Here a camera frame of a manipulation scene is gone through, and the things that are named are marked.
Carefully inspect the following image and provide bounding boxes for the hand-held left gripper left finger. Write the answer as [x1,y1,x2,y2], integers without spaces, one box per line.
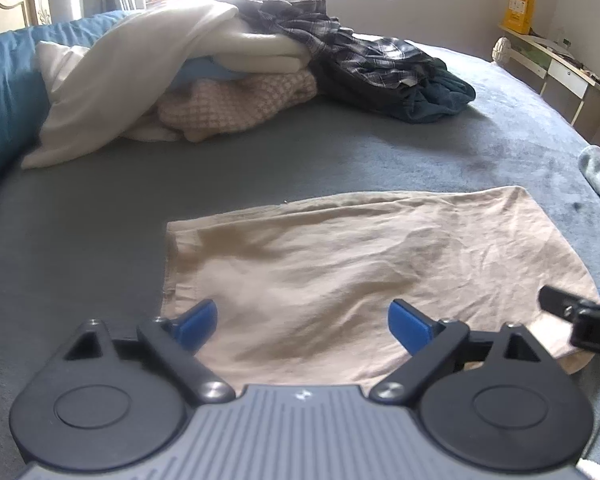
[62,298,236,403]

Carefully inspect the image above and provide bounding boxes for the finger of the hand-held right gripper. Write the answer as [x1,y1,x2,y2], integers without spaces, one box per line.
[539,285,600,361]

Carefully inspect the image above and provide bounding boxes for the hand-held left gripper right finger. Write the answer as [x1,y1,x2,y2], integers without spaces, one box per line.
[370,298,561,403]

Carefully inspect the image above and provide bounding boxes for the beige pants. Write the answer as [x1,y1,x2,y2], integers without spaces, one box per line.
[161,185,597,396]

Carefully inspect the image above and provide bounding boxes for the grey bed blanket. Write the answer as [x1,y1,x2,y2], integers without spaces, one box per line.
[0,35,600,480]

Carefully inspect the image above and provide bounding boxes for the pink knit sweater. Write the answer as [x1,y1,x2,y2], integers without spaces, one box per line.
[157,69,320,143]

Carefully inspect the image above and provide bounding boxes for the dark teal garment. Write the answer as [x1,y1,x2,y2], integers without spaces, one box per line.
[387,67,477,125]

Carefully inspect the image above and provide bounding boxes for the light blue garment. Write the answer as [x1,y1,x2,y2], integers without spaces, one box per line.
[172,55,241,93]

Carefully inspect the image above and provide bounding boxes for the white garment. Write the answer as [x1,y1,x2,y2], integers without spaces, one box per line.
[21,0,313,170]

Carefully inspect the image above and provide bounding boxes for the dark plaid shirt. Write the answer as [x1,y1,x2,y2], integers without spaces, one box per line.
[215,0,448,111]

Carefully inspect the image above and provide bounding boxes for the blue duvet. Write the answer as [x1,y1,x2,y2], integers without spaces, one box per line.
[0,10,146,196]

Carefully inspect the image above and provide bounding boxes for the yellow box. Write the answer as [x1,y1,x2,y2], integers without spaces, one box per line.
[502,0,536,31]

